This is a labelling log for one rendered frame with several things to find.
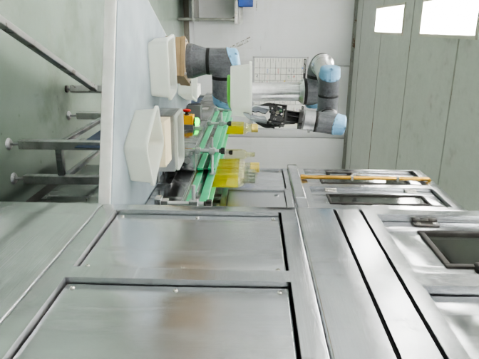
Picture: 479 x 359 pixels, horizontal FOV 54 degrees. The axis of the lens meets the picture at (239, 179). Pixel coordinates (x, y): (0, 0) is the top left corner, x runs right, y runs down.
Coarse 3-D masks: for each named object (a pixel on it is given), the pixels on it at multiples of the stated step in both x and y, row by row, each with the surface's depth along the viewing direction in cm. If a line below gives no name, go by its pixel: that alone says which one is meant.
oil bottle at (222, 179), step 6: (216, 174) 211; (222, 174) 211; (228, 174) 211; (234, 174) 211; (240, 174) 212; (216, 180) 210; (222, 180) 210; (228, 180) 210; (234, 180) 210; (240, 180) 210; (216, 186) 211; (222, 186) 211; (228, 186) 211; (234, 186) 211; (240, 186) 211
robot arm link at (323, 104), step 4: (320, 100) 173; (324, 100) 172; (328, 100) 172; (332, 100) 172; (336, 100) 173; (320, 104) 174; (324, 104) 173; (328, 104) 172; (332, 104) 172; (336, 104) 174; (320, 108) 174; (324, 108) 173; (328, 108) 172; (332, 108) 173; (336, 108) 175; (336, 112) 175
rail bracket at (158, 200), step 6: (192, 186) 139; (192, 192) 139; (156, 198) 139; (162, 198) 141; (168, 198) 142; (192, 198) 140; (156, 204) 139; (162, 204) 140; (168, 204) 140; (174, 204) 140; (180, 204) 140; (186, 204) 140; (192, 204) 140; (198, 204) 140; (204, 204) 140; (210, 204) 139
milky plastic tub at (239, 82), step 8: (248, 64) 163; (232, 72) 163; (240, 72) 162; (248, 72) 162; (232, 80) 163; (240, 80) 162; (248, 80) 162; (232, 88) 163; (240, 88) 162; (248, 88) 162; (232, 96) 162; (240, 96) 162; (248, 96) 162; (232, 104) 163; (240, 104) 162; (248, 104) 162; (232, 112) 173; (240, 112) 172; (248, 112) 170
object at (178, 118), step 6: (180, 114) 193; (174, 120) 179; (180, 120) 194; (174, 126) 179; (180, 126) 195; (174, 132) 180; (180, 132) 196; (174, 138) 181; (180, 138) 196; (180, 144) 197; (180, 150) 198; (180, 156) 198; (180, 162) 192
